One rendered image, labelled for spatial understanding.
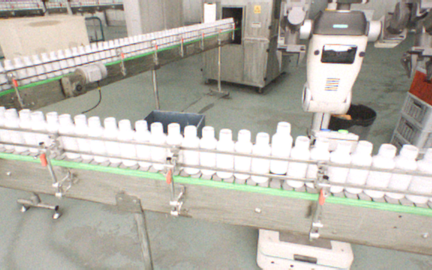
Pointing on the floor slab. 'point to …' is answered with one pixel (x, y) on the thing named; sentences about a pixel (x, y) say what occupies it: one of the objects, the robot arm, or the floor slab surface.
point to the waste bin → (365, 113)
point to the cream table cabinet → (40, 35)
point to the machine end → (247, 43)
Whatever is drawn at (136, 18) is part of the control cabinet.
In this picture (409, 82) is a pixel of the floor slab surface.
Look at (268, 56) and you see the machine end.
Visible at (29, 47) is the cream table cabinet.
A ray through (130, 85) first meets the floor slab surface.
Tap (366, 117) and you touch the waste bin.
